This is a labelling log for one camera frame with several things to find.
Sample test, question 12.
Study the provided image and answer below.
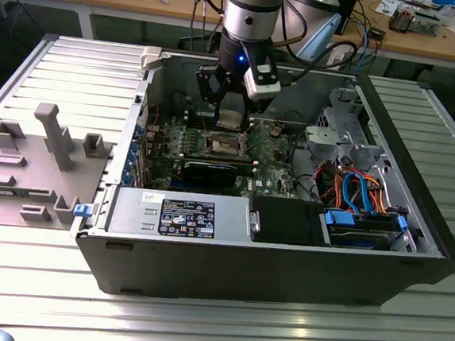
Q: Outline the blue wire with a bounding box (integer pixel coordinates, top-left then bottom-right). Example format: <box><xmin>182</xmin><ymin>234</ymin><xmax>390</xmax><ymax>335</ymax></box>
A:
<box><xmin>349</xmin><ymin>169</ymin><xmax>374</xmax><ymax>215</ymax></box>
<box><xmin>338</xmin><ymin>171</ymin><xmax>362</xmax><ymax>214</ymax></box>

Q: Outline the hard disk in blue carrier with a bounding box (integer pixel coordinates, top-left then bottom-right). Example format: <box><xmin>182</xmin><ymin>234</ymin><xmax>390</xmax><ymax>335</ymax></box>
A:
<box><xmin>318</xmin><ymin>208</ymin><xmax>407</xmax><ymax>254</ymax></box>

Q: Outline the silver power supply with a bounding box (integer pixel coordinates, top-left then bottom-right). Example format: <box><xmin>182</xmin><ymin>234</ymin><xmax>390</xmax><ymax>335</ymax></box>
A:
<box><xmin>104</xmin><ymin>186</ymin><xmax>256</xmax><ymax>245</ymax></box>

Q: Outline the grey case latch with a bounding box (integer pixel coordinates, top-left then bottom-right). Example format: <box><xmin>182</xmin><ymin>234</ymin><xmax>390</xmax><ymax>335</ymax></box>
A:
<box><xmin>138</xmin><ymin>45</ymin><xmax>164</xmax><ymax>73</ymax></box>

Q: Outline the black PC case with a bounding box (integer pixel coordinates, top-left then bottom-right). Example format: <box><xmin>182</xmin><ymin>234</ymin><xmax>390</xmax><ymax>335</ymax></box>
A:
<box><xmin>64</xmin><ymin>40</ymin><xmax>455</xmax><ymax>325</ymax></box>

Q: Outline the silver CPU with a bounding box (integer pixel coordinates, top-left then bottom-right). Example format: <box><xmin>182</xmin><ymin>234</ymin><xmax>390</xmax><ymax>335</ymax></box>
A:
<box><xmin>216</xmin><ymin>107</ymin><xmax>245</xmax><ymax>132</ymax></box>

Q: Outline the blue case latch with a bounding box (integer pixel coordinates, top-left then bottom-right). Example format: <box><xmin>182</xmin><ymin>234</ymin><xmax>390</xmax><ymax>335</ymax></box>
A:
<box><xmin>72</xmin><ymin>203</ymin><xmax>92</xmax><ymax>219</ymax></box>

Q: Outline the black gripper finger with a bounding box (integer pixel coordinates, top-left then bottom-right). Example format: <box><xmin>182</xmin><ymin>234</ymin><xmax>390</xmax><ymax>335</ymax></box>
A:
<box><xmin>249</xmin><ymin>94</ymin><xmax>276</xmax><ymax>116</ymax></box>
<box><xmin>192</xmin><ymin>62</ymin><xmax>237</xmax><ymax>116</ymax></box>

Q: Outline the black graphics card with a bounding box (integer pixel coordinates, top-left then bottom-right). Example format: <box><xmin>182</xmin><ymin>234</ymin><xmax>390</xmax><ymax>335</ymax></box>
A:
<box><xmin>179</xmin><ymin>160</ymin><xmax>240</xmax><ymax>191</ymax></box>

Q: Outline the grey parts rack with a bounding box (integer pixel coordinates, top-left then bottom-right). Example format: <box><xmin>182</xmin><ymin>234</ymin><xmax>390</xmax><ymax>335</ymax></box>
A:
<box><xmin>0</xmin><ymin>98</ymin><xmax>118</xmax><ymax>234</ymax></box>

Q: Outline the small metal electronic device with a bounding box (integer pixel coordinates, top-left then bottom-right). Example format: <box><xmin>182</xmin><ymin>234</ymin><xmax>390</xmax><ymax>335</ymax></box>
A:
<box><xmin>387</xmin><ymin>3</ymin><xmax>442</xmax><ymax>38</ymax></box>

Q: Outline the silver metal drive cage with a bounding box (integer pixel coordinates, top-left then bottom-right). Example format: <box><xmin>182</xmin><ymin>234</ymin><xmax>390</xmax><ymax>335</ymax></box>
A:
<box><xmin>301</xmin><ymin>83</ymin><xmax>397</xmax><ymax>173</ymax></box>

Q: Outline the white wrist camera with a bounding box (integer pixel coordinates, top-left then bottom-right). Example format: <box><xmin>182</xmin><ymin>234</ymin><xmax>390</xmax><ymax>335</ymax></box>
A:
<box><xmin>239</xmin><ymin>40</ymin><xmax>287</xmax><ymax>104</ymax></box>

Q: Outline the green motherboard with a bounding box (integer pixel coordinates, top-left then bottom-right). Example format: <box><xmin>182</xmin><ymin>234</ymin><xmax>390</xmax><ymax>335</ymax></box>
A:
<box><xmin>140</xmin><ymin>105</ymin><xmax>322</xmax><ymax>205</ymax></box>

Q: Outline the CPU socket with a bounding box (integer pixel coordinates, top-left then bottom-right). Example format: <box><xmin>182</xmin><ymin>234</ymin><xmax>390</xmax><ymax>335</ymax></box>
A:
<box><xmin>203</xmin><ymin>130</ymin><xmax>251</xmax><ymax>158</ymax></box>

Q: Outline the orange wire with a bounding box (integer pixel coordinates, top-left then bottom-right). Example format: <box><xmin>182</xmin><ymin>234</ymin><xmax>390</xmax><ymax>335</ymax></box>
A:
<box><xmin>357</xmin><ymin>172</ymin><xmax>392</xmax><ymax>215</ymax></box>

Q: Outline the black box on desk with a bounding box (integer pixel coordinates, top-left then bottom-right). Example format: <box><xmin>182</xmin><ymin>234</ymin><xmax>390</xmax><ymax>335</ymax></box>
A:
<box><xmin>334</xmin><ymin>0</ymin><xmax>360</xmax><ymax>37</ymax></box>

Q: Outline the white printed leaflet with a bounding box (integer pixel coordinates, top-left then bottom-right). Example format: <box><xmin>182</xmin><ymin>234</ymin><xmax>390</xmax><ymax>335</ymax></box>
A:
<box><xmin>374</xmin><ymin>0</ymin><xmax>403</xmax><ymax>17</ymax></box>

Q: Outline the black optical drive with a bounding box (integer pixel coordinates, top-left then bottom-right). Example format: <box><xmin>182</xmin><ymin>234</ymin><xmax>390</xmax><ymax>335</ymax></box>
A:
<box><xmin>247</xmin><ymin>194</ymin><xmax>332</xmax><ymax>248</ymax></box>

